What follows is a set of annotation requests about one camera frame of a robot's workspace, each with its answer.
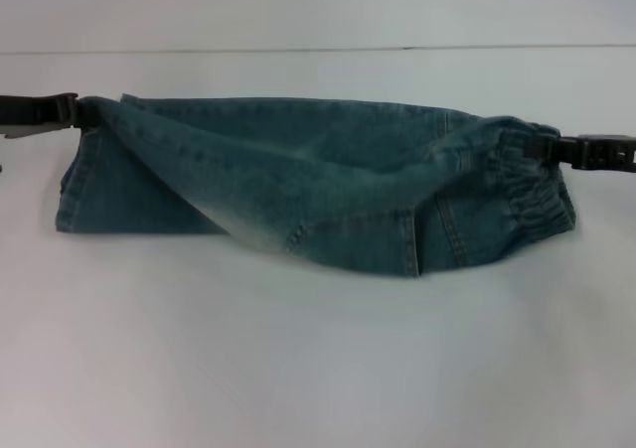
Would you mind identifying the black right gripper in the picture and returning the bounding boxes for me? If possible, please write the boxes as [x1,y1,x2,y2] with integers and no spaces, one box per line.
[539,134,636,174]

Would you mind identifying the blue denim shorts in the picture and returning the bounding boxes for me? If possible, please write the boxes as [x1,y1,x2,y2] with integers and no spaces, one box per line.
[54,92,577,280]

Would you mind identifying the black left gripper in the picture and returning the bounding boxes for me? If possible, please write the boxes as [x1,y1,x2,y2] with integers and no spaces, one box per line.
[0,92,83,139]

